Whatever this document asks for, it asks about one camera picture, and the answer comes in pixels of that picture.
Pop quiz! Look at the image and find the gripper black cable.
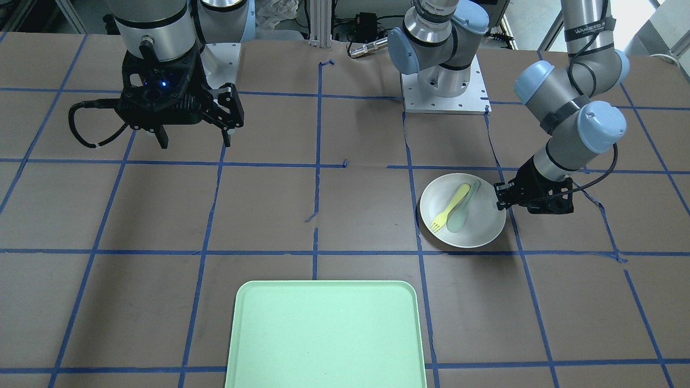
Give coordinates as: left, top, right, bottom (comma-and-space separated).
571, 0, 619, 192
68, 100, 130, 149

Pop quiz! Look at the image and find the gold metal cylinder tool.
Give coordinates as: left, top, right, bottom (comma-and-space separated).
348, 37, 389, 59

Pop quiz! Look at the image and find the left robot arm grey silver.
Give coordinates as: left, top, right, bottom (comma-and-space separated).
388, 1, 630, 214

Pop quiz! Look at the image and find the aluminium frame post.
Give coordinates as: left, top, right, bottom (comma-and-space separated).
306, 0, 334, 51

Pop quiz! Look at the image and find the right robot arm grey silver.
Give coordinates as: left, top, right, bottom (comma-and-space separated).
108, 1, 256, 148

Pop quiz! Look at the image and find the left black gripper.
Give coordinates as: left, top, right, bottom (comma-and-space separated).
494, 156, 574, 214

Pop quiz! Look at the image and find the yellow plastic fork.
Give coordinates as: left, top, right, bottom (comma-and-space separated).
429, 183, 471, 232

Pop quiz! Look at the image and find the light green tray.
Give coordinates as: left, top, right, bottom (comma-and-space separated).
225, 280, 427, 387

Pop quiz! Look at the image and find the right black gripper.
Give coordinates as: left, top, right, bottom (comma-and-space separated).
114, 37, 244, 149

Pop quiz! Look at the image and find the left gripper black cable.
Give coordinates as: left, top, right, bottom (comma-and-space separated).
571, 0, 619, 192

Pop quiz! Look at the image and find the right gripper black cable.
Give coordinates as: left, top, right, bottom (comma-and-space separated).
68, 100, 130, 149

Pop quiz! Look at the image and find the white round plate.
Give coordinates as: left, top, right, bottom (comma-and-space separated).
418, 174, 507, 248

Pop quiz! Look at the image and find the pale green plastic spoon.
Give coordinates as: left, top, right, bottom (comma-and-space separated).
446, 179, 481, 233

